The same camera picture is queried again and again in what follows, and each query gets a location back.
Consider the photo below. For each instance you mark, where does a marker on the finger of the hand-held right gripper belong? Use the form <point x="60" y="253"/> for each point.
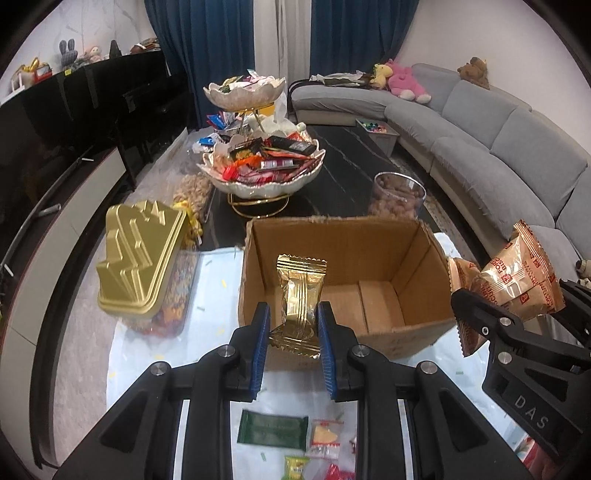
<point x="579" y="304"/>
<point x="480" y="316"/>

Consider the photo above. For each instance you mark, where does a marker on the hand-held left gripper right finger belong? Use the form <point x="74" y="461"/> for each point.
<point x="325" y="355"/>

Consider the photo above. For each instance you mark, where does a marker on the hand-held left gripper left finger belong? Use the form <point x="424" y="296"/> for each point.
<point x="261" y="350"/>

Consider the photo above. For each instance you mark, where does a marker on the copper snack packet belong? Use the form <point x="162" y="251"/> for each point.
<point x="464" y="277"/>
<point x="521" y="277"/>

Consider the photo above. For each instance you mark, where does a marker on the gold snack packet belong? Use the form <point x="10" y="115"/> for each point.
<point x="300" y="295"/>

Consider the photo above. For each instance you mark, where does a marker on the dark green snack packet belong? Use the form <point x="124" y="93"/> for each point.
<point x="272" y="429"/>

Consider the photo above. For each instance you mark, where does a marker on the clear packet yellow snack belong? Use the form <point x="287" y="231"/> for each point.
<point x="325" y="436"/>

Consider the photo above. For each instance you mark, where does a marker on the cardboard box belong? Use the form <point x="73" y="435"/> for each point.
<point x="323" y="240"/>

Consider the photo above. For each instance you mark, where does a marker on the red snack packet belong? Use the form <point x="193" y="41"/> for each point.
<point x="339" y="473"/>

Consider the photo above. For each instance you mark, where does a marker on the tan plush toy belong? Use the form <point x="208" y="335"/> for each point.
<point x="584" y="267"/>

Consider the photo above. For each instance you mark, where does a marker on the light blue patterned cloth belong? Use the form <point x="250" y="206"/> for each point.
<point x="295" y="387"/>

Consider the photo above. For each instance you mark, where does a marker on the clear jar of brown nuts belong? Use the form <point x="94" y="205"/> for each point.
<point x="397" y="203"/>

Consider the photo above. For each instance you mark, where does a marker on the yellow toy figure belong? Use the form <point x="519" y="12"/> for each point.
<point x="191" y="226"/>

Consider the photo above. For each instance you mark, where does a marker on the gold lid candy container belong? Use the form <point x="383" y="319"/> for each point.
<point x="138" y="258"/>

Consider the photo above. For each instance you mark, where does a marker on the tiered shell snack bowl stand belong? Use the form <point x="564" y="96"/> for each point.
<point x="258" y="187"/>

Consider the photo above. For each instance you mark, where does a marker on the clear bag of peanuts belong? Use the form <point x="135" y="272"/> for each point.
<point x="194" y="189"/>

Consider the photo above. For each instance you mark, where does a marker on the grey sectional sofa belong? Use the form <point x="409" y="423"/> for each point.
<point x="508" y="138"/>

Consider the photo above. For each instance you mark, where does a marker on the large pile of snack packets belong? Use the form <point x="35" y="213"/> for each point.
<point x="277" y="161"/>

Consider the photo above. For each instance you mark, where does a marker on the grey storage bin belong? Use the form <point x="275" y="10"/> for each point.
<point x="385" y="141"/>

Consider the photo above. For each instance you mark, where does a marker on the black marble coffee table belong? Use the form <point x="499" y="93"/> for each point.
<point x="346" y="157"/>

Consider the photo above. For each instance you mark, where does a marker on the blue white snack packet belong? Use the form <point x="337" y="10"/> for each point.
<point x="204" y="144"/>

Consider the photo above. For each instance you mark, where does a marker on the white television cabinet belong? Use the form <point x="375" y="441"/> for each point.
<point x="69" y="230"/>

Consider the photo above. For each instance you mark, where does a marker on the white plastic bag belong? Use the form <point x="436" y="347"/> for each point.
<point x="284" y="115"/>

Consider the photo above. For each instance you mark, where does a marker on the yellow chair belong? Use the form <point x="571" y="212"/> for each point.
<point x="263" y="110"/>

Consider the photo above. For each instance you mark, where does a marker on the brown plush bear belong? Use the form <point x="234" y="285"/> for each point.
<point x="473" y="71"/>

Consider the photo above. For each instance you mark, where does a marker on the pink plush toy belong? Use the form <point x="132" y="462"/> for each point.
<point x="404" y="78"/>

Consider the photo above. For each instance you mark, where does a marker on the grey remote control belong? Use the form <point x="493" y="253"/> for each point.
<point x="49" y="211"/>

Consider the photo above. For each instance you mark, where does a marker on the yellow plush toy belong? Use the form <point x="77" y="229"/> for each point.
<point x="381" y="74"/>

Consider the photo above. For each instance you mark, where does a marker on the small pile of snack packets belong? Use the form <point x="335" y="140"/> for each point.
<point x="240" y="83"/>

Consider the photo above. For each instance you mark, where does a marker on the dark cloth heap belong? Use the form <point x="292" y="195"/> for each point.
<point x="339" y="79"/>

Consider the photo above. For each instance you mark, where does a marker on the black television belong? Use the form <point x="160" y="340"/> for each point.
<point x="37" y="161"/>

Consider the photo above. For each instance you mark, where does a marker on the blue curtain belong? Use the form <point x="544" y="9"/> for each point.
<point x="360" y="37"/>
<point x="207" y="46"/>

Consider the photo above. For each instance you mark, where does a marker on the white sheer curtain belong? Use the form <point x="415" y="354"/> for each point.
<point x="281" y="41"/>

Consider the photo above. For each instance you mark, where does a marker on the brown plush heap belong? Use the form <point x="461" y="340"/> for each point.
<point x="144" y="46"/>

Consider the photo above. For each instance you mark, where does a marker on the black metronome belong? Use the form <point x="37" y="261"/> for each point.
<point x="114" y="50"/>

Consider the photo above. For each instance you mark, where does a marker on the small doll plush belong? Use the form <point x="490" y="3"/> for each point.
<point x="93" y="54"/>

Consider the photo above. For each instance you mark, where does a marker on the grey rabbit plush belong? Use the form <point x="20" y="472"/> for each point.
<point x="68" y="55"/>

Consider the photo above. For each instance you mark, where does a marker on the red white toy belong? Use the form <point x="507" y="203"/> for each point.
<point x="32" y="74"/>

